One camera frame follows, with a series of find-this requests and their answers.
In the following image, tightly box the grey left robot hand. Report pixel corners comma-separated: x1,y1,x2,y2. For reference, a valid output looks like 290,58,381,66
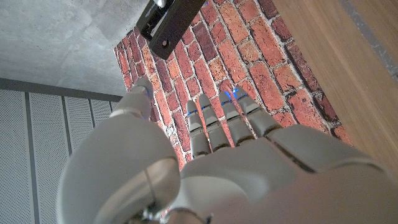
55,77,398,224

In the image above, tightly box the black stapler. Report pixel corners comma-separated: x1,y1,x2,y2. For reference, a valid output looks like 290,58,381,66
136,0,206,61

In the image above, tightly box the brick wall print backdrop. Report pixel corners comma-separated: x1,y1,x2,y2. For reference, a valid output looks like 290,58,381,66
113,0,355,175

